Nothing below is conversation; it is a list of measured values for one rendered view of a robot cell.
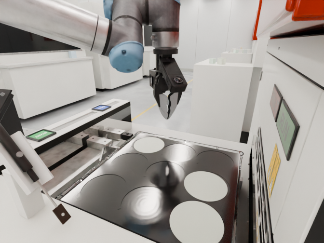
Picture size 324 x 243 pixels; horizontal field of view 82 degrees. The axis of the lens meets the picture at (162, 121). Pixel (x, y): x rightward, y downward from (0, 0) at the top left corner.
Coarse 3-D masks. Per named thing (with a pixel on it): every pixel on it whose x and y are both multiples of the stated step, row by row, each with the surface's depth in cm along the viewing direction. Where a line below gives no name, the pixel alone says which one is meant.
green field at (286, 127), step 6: (282, 102) 31; (282, 108) 30; (282, 114) 29; (288, 114) 26; (282, 120) 29; (288, 120) 25; (282, 126) 28; (288, 126) 25; (294, 126) 22; (282, 132) 28; (288, 132) 24; (282, 138) 27; (288, 138) 24; (288, 144) 23
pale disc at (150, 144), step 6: (144, 138) 65; (150, 138) 65; (156, 138) 65; (138, 144) 62; (144, 144) 62; (150, 144) 62; (156, 144) 62; (162, 144) 62; (138, 150) 58; (144, 150) 58; (150, 150) 58; (156, 150) 58
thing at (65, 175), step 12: (120, 144) 68; (84, 156) 59; (96, 156) 59; (60, 168) 53; (72, 168) 53; (84, 168) 53; (60, 180) 49; (72, 180) 50; (48, 192) 45; (60, 192) 47
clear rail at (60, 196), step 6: (138, 132) 69; (132, 138) 65; (126, 144) 62; (114, 150) 58; (102, 162) 52; (96, 168) 50; (84, 174) 48; (90, 174) 48; (78, 180) 45; (72, 186) 44; (66, 192) 42; (54, 198) 40; (60, 198) 41
